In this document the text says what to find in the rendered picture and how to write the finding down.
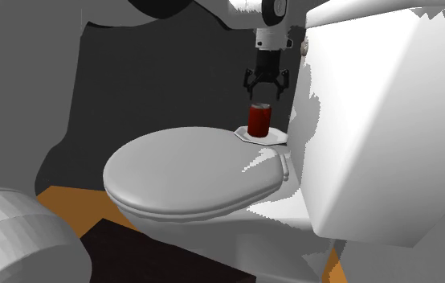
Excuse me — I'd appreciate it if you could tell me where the white toilet paper roll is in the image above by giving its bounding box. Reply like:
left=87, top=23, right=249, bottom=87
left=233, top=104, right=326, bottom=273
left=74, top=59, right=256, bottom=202
left=0, top=187, right=93, bottom=283

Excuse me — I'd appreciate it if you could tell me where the red drink can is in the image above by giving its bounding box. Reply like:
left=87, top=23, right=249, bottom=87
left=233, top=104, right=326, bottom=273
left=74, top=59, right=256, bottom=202
left=247, top=102, right=273, bottom=139

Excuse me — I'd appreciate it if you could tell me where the white octagonal plate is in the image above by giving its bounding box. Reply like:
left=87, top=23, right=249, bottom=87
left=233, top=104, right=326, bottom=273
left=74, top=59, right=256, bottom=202
left=232, top=125, right=289, bottom=147

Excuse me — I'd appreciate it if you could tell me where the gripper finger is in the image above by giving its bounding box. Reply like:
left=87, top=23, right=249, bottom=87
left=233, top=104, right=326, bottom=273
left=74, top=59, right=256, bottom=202
left=243, top=68, right=265, bottom=101
left=271, top=68, right=291, bottom=101

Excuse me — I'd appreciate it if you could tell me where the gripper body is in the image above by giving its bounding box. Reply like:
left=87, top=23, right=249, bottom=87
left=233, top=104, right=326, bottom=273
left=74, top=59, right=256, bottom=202
left=255, top=48, right=284, bottom=80

